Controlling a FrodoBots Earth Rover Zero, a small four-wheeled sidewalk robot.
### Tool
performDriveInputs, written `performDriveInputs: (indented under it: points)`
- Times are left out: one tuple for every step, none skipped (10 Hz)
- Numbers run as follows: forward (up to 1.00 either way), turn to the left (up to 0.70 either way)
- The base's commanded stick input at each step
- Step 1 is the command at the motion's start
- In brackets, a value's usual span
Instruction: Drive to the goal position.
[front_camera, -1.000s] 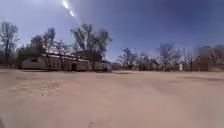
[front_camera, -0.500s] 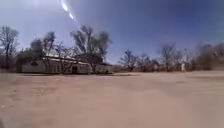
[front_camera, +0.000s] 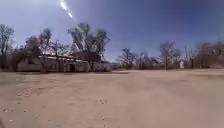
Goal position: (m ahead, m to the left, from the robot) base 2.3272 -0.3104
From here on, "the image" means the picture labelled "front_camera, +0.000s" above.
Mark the low pale building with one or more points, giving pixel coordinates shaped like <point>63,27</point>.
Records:
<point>56,63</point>

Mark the row of bare trees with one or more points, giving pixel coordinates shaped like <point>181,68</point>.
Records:
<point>166,56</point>

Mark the tall leafy tree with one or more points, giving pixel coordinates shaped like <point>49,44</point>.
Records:
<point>88,38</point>

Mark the bare tree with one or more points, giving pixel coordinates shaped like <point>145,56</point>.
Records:
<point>6,43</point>

